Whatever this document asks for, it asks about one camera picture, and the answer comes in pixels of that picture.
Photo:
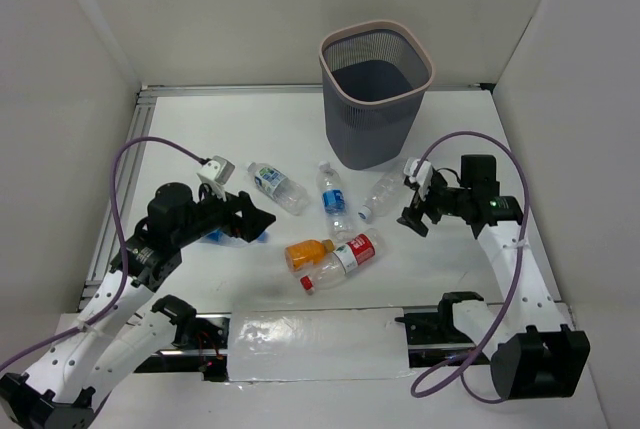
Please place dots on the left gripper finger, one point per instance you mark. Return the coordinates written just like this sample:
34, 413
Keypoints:
251, 216
247, 231

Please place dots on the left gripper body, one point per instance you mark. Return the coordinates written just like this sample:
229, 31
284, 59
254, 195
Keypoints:
239, 215

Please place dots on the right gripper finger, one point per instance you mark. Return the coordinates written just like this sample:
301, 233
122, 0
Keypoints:
417, 186
412, 217

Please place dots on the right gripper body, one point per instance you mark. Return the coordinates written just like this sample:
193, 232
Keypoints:
442, 199

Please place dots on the clear white cap bottle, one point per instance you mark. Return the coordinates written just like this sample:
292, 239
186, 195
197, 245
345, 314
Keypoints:
385, 192

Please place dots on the red label water bottle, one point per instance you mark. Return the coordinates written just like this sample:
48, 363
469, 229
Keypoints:
344, 262

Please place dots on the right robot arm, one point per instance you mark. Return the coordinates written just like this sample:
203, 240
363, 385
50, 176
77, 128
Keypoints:
532, 351

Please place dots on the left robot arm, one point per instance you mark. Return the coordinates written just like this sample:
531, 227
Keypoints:
125, 323

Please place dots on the grey mesh waste bin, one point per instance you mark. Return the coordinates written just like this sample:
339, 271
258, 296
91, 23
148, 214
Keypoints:
374, 77

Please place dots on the crushed blue cap bottle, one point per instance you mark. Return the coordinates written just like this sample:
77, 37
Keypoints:
220, 238

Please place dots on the green white label bottle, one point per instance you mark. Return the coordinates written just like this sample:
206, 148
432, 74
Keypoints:
278, 187

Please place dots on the orange juice bottle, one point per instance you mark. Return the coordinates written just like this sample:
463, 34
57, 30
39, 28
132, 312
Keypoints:
304, 254

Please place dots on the blue label water bottle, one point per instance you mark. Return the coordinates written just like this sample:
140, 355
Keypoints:
331, 187

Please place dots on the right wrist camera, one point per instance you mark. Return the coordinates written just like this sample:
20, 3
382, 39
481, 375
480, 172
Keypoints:
418, 168

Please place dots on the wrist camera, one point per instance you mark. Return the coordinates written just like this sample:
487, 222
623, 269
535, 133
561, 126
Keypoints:
215, 173
418, 168

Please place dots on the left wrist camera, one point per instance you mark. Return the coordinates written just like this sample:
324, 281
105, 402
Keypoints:
215, 173

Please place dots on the aluminium frame rail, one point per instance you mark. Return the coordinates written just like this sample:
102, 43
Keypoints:
284, 125

